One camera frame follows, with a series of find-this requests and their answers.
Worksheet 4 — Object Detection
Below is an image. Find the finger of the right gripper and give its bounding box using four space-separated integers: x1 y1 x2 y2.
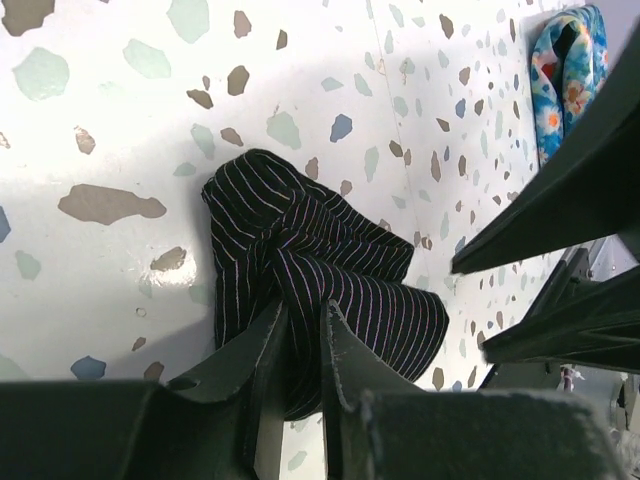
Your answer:
451 33 639 274
482 269 639 373

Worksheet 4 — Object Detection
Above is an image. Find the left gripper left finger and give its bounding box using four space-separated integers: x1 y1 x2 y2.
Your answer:
1 302 288 479

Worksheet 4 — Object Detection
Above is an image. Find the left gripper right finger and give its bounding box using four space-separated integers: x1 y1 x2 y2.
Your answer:
320 300 625 479

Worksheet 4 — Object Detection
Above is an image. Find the black pinstriped underwear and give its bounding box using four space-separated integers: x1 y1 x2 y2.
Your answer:
202 149 449 421

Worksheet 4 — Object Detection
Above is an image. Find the blue floral underwear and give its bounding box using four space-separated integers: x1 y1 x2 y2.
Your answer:
530 5 608 166

